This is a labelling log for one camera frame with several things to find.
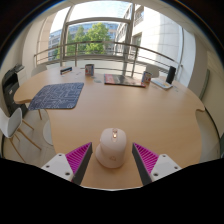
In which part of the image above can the red and black magazine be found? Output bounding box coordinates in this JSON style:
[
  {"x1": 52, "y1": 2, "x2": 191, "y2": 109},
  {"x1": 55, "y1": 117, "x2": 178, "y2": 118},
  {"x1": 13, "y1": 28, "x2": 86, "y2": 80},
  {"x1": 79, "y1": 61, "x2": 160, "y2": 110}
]
[{"x1": 103, "y1": 73, "x2": 147, "y2": 89}]

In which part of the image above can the black office printer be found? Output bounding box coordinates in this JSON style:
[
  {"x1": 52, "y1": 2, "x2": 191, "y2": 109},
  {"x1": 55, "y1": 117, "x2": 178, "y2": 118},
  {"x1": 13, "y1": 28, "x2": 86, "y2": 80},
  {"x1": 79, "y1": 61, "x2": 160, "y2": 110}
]
[{"x1": 1, "y1": 63, "x2": 29, "y2": 118}]

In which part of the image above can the pale pink computer mouse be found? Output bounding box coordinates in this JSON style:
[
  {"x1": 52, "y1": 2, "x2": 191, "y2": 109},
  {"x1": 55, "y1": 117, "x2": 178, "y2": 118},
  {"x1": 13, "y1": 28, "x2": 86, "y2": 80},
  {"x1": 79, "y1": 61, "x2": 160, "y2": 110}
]
[{"x1": 95, "y1": 127, "x2": 128, "y2": 169}]

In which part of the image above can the black case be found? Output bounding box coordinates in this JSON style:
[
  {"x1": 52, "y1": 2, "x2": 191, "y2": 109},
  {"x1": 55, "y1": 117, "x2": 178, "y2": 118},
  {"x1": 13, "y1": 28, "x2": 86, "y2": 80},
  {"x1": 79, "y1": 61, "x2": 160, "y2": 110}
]
[{"x1": 59, "y1": 66, "x2": 74, "y2": 76}]

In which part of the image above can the dark blue patterned mouse pad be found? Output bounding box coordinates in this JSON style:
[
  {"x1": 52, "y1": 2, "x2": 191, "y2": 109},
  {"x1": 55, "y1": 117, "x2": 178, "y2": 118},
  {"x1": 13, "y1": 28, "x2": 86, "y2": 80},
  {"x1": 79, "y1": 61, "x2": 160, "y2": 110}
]
[{"x1": 27, "y1": 82, "x2": 85, "y2": 111}]

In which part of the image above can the tall black speaker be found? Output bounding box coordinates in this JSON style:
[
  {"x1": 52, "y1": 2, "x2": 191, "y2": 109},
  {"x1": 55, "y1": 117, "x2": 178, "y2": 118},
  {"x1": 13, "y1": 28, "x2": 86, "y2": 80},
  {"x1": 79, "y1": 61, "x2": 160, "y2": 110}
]
[{"x1": 165, "y1": 65, "x2": 177, "y2": 85}]

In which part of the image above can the white chair with wooden legs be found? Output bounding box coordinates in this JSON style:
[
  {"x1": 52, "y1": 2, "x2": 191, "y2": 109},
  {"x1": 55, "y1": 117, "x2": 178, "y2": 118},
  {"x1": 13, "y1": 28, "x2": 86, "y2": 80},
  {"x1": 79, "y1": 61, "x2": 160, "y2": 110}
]
[{"x1": 0, "y1": 107, "x2": 43, "y2": 164}]

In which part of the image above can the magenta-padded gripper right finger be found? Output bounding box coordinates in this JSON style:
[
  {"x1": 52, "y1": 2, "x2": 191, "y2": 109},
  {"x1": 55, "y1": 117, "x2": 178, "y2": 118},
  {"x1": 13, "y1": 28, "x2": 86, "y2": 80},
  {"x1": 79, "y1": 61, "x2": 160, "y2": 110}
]
[{"x1": 131, "y1": 142, "x2": 183, "y2": 187}]

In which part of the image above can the printed paper cup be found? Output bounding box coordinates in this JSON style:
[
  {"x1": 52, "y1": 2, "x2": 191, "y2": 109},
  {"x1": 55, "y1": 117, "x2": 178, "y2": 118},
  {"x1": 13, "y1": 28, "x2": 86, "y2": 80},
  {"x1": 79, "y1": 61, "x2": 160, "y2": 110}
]
[{"x1": 140, "y1": 70, "x2": 153, "y2": 85}]

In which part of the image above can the printed mug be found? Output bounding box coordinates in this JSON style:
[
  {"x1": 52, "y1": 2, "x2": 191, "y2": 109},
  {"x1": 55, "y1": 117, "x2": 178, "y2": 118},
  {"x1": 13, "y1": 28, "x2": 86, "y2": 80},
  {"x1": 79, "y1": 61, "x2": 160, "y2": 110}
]
[{"x1": 84, "y1": 63, "x2": 95, "y2": 77}]

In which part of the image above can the light blue booklet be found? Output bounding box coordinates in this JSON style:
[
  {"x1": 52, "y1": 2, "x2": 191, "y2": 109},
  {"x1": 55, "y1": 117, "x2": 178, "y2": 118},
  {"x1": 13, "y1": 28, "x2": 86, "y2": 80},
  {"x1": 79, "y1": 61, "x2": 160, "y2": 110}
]
[{"x1": 150, "y1": 77, "x2": 174, "y2": 90}]

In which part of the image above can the grey metal railing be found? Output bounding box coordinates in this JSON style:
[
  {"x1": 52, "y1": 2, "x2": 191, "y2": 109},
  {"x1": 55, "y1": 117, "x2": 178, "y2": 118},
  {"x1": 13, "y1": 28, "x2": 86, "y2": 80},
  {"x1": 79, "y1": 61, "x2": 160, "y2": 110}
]
[{"x1": 33, "y1": 40, "x2": 183, "y2": 78}]

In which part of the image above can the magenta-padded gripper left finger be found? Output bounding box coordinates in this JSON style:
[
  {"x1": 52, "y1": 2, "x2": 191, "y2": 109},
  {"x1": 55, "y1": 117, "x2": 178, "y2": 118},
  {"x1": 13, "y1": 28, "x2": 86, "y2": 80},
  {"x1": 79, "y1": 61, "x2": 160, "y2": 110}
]
[{"x1": 41, "y1": 141, "x2": 94, "y2": 186}]

